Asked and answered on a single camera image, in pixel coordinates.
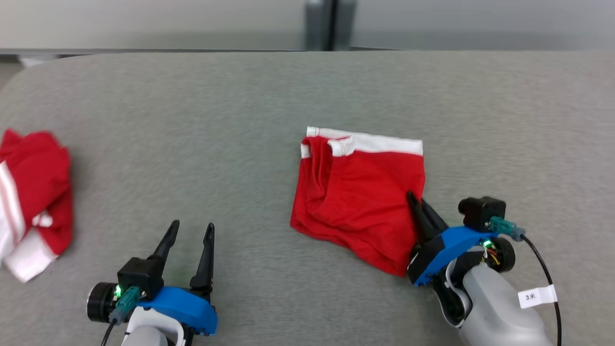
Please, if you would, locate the red shorts white waistband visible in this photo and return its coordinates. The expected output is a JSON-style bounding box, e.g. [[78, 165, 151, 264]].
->
[[290, 126, 427, 278]]

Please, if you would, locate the black cable teal plug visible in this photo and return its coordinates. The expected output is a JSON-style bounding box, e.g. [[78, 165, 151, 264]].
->
[[100, 286, 142, 346], [489, 217, 563, 346]]

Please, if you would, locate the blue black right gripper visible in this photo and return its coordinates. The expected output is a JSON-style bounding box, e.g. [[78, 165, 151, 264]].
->
[[406, 191, 500, 288]]

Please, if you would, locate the grey metal partition post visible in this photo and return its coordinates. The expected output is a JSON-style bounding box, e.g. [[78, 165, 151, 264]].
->
[[305, 0, 357, 51]]

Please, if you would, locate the red Bulls 23 jersey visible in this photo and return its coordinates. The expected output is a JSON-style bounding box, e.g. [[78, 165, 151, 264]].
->
[[0, 129, 74, 283]]

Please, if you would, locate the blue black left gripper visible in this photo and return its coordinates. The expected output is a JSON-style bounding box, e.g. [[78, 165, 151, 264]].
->
[[137, 220, 218, 346]]

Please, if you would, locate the white paper cable label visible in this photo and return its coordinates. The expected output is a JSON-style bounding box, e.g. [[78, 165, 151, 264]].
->
[[517, 284, 558, 309]]

